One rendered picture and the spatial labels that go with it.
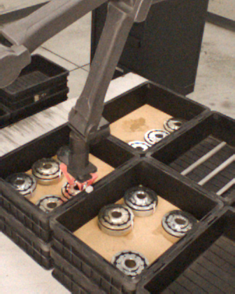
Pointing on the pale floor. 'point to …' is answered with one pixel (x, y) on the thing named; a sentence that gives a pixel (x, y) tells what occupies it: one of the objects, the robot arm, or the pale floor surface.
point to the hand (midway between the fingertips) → (77, 186)
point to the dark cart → (163, 37)
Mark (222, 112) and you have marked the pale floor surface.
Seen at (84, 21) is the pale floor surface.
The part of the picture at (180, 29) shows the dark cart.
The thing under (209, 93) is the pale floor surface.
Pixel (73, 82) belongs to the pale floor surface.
